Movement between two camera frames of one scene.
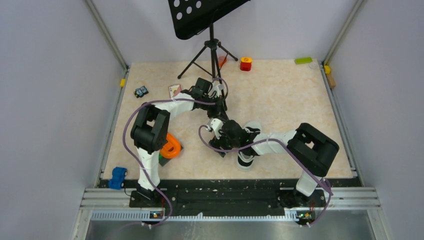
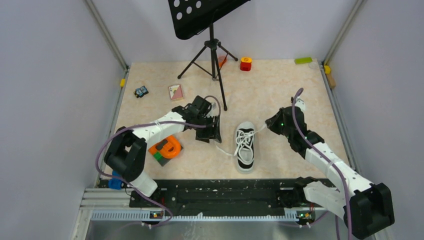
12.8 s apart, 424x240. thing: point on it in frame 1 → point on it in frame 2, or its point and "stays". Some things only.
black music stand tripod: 190,17 stays
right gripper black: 216,143 → 272,122
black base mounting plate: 230,195 stays
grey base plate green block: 163,160 stays
